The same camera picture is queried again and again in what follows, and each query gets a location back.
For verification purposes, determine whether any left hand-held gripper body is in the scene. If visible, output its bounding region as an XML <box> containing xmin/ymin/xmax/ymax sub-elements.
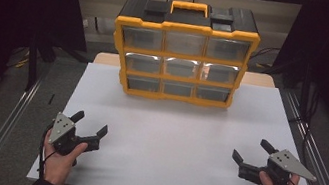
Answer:
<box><xmin>46</xmin><ymin>110</ymin><xmax>105</xmax><ymax>163</ymax></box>

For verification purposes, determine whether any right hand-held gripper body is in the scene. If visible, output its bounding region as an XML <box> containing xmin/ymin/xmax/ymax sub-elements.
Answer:
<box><xmin>235</xmin><ymin>141</ymin><xmax>322</xmax><ymax>185</ymax></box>

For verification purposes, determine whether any person's left hand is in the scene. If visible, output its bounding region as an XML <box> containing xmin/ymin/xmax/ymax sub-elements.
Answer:
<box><xmin>36</xmin><ymin>128</ymin><xmax>90</xmax><ymax>185</ymax></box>

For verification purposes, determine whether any white table sheet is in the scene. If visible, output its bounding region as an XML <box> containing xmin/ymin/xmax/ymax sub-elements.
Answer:
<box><xmin>25</xmin><ymin>50</ymin><xmax>329</xmax><ymax>185</ymax></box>

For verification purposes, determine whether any black metal stand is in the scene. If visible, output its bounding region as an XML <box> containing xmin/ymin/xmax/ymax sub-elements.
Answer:
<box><xmin>21</xmin><ymin>29</ymin><xmax>62</xmax><ymax>96</ymax></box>

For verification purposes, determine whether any set of clear plastic drawers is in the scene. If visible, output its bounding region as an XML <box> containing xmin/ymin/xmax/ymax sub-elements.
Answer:
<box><xmin>112</xmin><ymin>21</ymin><xmax>252</xmax><ymax>108</ymax></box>

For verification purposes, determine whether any yellow black drawer organizer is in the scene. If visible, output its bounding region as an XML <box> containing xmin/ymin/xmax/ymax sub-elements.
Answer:
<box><xmin>103</xmin><ymin>0</ymin><xmax>266</xmax><ymax>117</ymax></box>

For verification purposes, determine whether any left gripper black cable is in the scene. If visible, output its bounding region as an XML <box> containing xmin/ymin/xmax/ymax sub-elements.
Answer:
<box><xmin>34</xmin><ymin>122</ymin><xmax>62</xmax><ymax>181</ymax></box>

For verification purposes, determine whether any black cable along rail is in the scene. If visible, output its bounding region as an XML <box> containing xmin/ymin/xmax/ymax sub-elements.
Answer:
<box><xmin>282</xmin><ymin>87</ymin><xmax>324</xmax><ymax>166</ymax></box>

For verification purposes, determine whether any yellow floor cable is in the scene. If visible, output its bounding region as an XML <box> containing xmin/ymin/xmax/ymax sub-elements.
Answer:
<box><xmin>12</xmin><ymin>46</ymin><xmax>33</xmax><ymax>72</ymax></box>

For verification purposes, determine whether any black floor cable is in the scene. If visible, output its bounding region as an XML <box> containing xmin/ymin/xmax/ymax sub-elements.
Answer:
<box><xmin>247</xmin><ymin>42</ymin><xmax>283</xmax><ymax>73</ymax></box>

